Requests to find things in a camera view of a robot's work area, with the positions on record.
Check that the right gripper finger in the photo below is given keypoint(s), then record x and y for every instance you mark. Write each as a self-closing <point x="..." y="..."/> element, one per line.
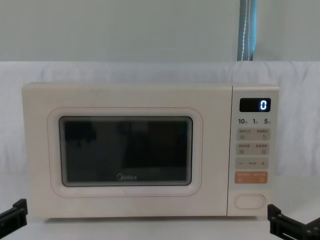
<point x="276" y="220"/>

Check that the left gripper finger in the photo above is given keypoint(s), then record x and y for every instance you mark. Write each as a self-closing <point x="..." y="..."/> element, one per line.
<point x="20" y="211"/>

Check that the oven control panel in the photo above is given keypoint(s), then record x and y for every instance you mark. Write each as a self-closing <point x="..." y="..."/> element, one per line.
<point x="252" y="155"/>

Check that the cream microwave oven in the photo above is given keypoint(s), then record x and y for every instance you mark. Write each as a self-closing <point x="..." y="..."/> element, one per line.
<point x="125" y="100"/>

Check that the white curtain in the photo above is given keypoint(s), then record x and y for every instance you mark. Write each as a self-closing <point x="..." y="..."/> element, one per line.
<point x="100" y="27"/>

